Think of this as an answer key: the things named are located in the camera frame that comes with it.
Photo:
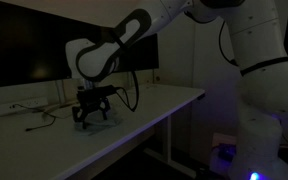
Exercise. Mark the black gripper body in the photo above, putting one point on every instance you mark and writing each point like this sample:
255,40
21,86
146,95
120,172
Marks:
88,102

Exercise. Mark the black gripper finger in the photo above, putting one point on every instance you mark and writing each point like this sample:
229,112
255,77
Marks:
79,117
104,108

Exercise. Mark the light blue cloth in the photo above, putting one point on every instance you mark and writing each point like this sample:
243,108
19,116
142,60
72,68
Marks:
95,123

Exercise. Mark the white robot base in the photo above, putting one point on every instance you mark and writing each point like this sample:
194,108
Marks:
257,147

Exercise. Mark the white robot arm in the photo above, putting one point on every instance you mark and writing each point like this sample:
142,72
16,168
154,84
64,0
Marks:
256,40

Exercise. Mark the silver monitor stand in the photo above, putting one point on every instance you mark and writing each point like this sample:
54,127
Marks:
60,91

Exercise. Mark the right black monitor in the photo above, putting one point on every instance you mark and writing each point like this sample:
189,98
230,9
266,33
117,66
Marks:
142,55

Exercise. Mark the white power strip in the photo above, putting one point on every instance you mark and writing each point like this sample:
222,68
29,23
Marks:
18,106

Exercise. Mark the large left black monitor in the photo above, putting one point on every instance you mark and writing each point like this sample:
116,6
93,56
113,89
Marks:
32,44

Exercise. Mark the white desk leg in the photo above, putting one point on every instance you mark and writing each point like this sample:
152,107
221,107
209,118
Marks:
165,155

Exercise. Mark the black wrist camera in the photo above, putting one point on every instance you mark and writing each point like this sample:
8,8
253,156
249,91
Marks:
104,91

